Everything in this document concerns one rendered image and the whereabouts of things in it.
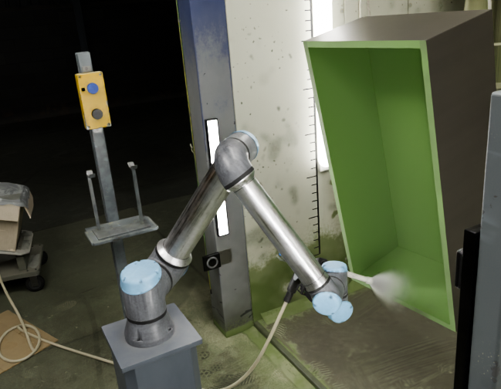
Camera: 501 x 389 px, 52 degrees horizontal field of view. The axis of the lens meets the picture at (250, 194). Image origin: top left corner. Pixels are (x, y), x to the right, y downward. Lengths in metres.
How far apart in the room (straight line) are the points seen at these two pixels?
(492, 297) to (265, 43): 2.07
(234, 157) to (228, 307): 1.50
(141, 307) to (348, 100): 1.25
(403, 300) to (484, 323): 1.54
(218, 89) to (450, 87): 1.17
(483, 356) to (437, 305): 1.56
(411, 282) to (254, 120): 1.11
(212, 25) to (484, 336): 2.01
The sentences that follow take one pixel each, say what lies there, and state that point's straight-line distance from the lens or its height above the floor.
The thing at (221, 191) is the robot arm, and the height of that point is 1.18.
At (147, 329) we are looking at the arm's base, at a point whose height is 0.70.
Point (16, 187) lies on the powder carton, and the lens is 4.16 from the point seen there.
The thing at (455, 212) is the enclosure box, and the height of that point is 1.00.
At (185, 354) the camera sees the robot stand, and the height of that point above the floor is 0.59.
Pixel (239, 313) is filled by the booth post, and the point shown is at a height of 0.13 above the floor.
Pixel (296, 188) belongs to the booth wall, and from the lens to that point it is 2.94.
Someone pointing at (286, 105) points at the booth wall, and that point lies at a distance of 2.80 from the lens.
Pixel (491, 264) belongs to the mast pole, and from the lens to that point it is 0.84.
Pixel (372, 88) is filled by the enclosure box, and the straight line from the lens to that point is 2.48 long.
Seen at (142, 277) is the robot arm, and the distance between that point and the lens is 1.89.
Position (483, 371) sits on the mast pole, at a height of 1.21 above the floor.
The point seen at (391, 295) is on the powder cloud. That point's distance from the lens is 2.41.
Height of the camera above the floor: 1.77
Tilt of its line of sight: 20 degrees down
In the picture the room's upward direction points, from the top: 5 degrees counter-clockwise
